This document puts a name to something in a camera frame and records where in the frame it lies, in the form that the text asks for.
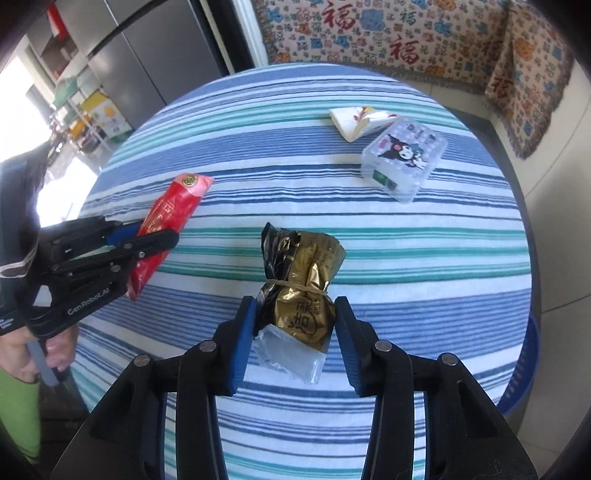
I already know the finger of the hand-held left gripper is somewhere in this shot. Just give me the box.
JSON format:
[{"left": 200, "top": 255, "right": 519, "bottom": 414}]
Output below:
[
  {"left": 41, "top": 216, "right": 145, "bottom": 260},
  {"left": 48, "top": 229, "right": 181, "bottom": 296}
]

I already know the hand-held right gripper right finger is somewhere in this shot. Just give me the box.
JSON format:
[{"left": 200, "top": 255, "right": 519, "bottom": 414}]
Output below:
[{"left": 333, "top": 295, "right": 539, "bottom": 480}]

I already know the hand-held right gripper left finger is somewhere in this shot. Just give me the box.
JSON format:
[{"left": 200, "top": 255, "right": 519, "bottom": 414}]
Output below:
[{"left": 51, "top": 295, "right": 258, "bottom": 480}]

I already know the red snack packet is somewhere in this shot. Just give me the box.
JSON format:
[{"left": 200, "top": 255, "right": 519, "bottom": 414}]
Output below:
[{"left": 126, "top": 173, "right": 215, "bottom": 302}]

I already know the gold and black foil packet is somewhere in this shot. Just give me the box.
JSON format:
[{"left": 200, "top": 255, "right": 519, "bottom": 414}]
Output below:
[{"left": 253, "top": 222, "right": 347, "bottom": 384}]

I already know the person's left hand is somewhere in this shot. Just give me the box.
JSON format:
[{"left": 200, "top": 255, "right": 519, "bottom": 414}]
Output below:
[{"left": 0, "top": 323, "right": 80, "bottom": 384}]

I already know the yellow green cardboard box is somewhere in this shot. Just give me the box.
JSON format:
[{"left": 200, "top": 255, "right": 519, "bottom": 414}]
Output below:
[{"left": 81, "top": 90, "right": 132, "bottom": 139}]

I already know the blue green striped tablecloth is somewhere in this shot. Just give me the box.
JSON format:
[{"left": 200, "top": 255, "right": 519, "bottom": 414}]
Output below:
[{"left": 71, "top": 65, "right": 533, "bottom": 480}]

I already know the shelf rack with green trays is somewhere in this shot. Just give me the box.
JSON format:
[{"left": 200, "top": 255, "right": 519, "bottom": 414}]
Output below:
[{"left": 48, "top": 76, "right": 107, "bottom": 153}]

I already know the open shelf cabinet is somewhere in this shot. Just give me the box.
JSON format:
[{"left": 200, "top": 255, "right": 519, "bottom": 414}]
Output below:
[{"left": 39, "top": 0, "right": 88, "bottom": 79}]

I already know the grey refrigerator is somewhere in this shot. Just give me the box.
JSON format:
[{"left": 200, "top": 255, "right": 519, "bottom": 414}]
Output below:
[{"left": 55, "top": 0, "right": 229, "bottom": 134}]

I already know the clear cartoon print box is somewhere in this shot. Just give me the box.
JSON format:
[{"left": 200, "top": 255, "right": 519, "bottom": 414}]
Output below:
[{"left": 360, "top": 116, "right": 448, "bottom": 204}]

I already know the white printed tissue pack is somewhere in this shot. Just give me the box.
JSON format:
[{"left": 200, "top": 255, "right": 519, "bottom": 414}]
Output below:
[{"left": 329, "top": 105, "right": 403, "bottom": 142}]

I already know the printed sofa blanket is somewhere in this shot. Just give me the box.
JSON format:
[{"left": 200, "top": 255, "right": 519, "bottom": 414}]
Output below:
[{"left": 252, "top": 0, "right": 513, "bottom": 95}]

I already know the printed cushion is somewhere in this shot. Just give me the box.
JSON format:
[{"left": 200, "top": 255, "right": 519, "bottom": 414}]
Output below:
[{"left": 484, "top": 0, "right": 575, "bottom": 160}]

